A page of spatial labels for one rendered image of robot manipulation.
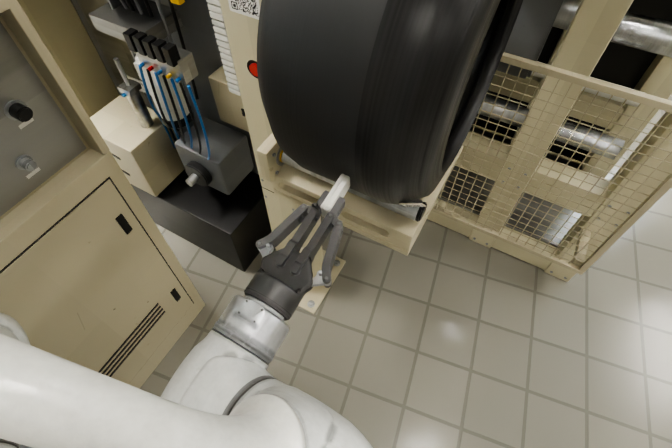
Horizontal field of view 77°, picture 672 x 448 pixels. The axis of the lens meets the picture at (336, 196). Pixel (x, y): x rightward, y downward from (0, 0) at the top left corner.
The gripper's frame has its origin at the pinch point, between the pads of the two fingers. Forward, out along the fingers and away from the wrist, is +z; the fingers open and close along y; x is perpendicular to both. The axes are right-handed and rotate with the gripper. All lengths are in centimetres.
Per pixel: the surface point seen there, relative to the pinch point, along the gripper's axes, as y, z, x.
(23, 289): 58, -38, 27
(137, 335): 58, -37, 77
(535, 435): -68, 2, 109
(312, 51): 6.1, 7.4, -20.7
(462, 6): -9.7, 15.5, -26.4
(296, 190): 18.6, 10.3, 27.6
